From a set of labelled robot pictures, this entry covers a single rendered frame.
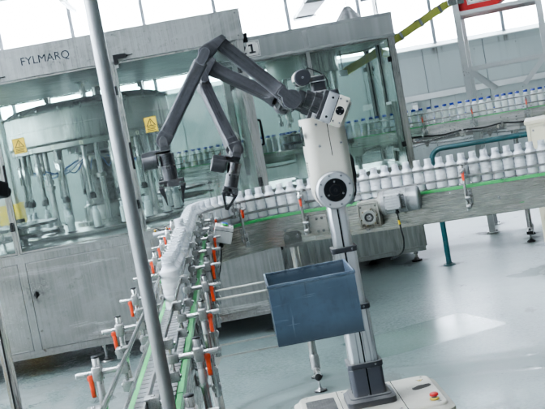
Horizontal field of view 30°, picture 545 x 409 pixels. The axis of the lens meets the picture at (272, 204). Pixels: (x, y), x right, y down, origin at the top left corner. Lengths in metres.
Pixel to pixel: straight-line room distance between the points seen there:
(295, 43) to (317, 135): 5.12
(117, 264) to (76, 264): 0.29
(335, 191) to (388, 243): 5.22
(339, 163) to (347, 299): 0.81
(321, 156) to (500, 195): 1.56
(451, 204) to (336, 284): 2.04
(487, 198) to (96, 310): 3.21
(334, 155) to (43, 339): 3.88
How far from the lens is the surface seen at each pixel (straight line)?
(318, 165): 4.20
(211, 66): 4.48
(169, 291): 3.10
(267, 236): 5.65
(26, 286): 7.55
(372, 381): 4.39
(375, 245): 9.40
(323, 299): 3.58
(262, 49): 9.26
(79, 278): 7.48
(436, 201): 5.53
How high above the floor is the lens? 1.51
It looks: 5 degrees down
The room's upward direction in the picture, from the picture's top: 10 degrees counter-clockwise
